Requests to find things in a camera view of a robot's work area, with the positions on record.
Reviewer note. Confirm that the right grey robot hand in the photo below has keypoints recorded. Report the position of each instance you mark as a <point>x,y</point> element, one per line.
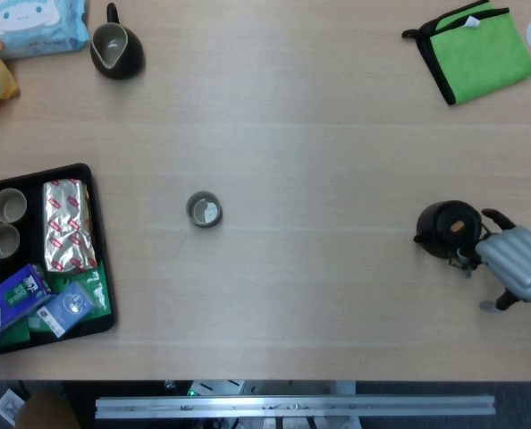
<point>516,259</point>

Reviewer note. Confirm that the small grey tea cup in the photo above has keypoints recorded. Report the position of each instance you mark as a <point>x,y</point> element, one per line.
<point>204,210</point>

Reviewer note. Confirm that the purple carton box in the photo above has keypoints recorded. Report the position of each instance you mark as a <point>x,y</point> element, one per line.
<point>10,299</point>

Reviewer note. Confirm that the silver foil tea pack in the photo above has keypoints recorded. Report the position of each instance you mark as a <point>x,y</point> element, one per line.
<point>69,223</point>

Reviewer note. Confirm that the blue box with white logo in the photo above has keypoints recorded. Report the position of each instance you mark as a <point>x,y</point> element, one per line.
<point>69,308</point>

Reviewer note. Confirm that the green paper packet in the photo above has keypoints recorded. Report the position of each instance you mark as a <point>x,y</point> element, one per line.
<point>101,286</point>

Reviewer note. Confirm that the black plastic tray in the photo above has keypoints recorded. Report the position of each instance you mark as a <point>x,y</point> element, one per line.
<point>100,205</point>

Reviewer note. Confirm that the white square floor plate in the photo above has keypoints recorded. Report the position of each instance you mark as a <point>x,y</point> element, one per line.
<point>8,406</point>

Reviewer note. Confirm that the brown round seat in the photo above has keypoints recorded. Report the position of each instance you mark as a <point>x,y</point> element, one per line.
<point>46,413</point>

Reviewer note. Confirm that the green microfiber cloth black trim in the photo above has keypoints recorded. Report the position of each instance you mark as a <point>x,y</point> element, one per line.
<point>480,58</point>

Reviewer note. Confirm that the blue wet wipes pack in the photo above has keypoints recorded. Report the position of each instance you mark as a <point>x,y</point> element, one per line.
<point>33,27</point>

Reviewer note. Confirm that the dark pitcher with beige inside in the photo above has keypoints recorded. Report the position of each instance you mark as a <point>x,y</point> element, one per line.
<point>129,62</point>

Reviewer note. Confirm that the aluminium rail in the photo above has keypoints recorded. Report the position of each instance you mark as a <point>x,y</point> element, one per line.
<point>292,406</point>

